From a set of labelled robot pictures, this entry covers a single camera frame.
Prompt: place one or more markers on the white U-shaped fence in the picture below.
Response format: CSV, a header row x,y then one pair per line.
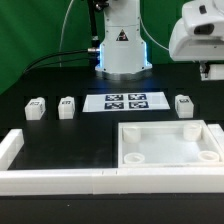
x,y
105,180

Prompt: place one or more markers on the white sheet with markers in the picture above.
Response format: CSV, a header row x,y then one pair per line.
x,y
126,102

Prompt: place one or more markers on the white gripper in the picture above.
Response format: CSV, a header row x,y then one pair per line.
x,y
199,34

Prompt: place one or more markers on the green backdrop curtain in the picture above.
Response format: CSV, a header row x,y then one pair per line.
x,y
30,29

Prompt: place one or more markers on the white square tabletop part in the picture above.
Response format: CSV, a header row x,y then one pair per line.
x,y
188,143

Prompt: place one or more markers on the black post behind robot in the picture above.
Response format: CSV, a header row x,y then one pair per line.
x,y
94,35

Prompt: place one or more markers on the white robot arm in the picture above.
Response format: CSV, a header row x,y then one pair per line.
x,y
123,52

